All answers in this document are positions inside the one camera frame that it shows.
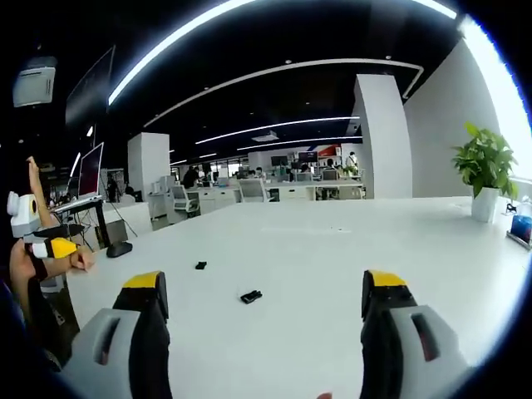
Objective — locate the white mesh office chair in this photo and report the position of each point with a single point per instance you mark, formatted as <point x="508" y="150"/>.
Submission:
<point x="253" y="190"/>
<point x="183" y="199"/>

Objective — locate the person's right hand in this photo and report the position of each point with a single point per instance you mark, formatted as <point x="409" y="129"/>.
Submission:
<point x="325" y="395"/>

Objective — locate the dark clothing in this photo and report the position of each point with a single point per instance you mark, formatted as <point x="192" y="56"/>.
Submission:
<point x="45" y="324"/>

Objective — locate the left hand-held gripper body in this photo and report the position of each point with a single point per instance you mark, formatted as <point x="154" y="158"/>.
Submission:
<point x="23" y="214"/>

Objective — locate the hanging dark screen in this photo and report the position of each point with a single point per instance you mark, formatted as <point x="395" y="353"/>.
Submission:
<point x="89" y="89"/>

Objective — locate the green leafy plant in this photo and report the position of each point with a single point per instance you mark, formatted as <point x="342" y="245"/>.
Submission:
<point x="484" y="160"/>

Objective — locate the black plastic buckle part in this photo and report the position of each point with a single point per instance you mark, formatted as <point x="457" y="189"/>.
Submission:
<point x="251" y="297"/>
<point x="201" y="265"/>

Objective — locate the open silver laptop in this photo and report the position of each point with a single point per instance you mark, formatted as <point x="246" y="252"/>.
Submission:
<point x="89" y="174"/>

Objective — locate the white plant pot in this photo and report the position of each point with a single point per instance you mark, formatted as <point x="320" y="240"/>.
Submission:
<point x="484" y="205"/>

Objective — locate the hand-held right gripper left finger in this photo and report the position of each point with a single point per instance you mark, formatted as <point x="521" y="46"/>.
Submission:
<point x="145" y="341"/>

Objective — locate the white ceiling air conditioner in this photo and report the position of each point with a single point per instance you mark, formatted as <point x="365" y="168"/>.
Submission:
<point x="33" y="85"/>

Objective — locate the black laptop stand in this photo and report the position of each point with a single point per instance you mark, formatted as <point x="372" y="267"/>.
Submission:
<point x="101" y="226"/>

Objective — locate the long curved ceiling light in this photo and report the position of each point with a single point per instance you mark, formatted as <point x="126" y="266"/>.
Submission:
<point x="199" y="25"/>

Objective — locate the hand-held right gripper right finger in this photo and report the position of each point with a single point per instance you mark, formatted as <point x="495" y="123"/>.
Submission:
<point x="390" y="341"/>

